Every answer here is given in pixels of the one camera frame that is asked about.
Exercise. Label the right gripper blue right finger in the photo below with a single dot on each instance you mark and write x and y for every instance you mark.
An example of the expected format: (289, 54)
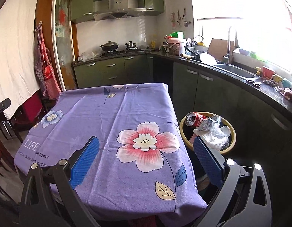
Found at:
(211, 160)

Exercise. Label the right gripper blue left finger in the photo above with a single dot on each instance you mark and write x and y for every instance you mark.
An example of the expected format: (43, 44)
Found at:
(82, 160)

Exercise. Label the white paper napkin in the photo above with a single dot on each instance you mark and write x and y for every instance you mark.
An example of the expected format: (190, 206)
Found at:
(213, 133)

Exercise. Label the red soda can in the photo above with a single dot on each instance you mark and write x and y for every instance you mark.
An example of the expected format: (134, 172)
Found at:
(194, 119)

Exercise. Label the yellow rimmed trash bin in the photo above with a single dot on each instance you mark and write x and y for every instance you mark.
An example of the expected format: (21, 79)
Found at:
(189, 136)

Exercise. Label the steel kitchen sink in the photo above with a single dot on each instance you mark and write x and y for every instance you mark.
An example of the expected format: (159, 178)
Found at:
(236, 71)

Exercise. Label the steel kitchen faucet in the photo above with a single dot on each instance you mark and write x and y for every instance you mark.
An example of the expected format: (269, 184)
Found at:
(227, 58)

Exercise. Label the green lower cabinets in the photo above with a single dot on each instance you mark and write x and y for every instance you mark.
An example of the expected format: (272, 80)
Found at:
(260, 115)

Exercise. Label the purple floral tablecloth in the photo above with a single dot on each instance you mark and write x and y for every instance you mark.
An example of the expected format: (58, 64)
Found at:
(142, 168)

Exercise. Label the red wooden chair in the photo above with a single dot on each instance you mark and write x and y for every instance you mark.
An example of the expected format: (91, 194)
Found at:
(27, 115)

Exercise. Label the red checkered apron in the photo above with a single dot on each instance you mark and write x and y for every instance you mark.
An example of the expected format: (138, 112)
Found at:
(43, 67)

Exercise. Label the white plastic bag on counter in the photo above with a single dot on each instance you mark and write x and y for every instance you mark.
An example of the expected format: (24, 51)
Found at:
(87, 56)

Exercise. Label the white hanging cloth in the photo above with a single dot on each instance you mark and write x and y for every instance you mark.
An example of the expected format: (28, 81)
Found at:
(17, 77)

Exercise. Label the gas stove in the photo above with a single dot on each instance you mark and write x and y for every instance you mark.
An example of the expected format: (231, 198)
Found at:
(118, 52)

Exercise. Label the glass sliding door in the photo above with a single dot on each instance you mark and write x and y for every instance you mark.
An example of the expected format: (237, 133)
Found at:
(62, 43)

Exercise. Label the wooden cutting board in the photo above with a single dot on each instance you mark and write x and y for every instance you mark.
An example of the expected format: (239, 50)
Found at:
(218, 49)

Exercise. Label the black wok with lid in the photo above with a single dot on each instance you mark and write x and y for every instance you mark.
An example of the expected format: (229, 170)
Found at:
(109, 46)

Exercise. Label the small steel pot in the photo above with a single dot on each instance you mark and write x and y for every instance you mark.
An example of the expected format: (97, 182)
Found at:
(131, 45)

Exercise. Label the steel range hood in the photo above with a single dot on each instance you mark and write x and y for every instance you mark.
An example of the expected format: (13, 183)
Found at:
(117, 9)

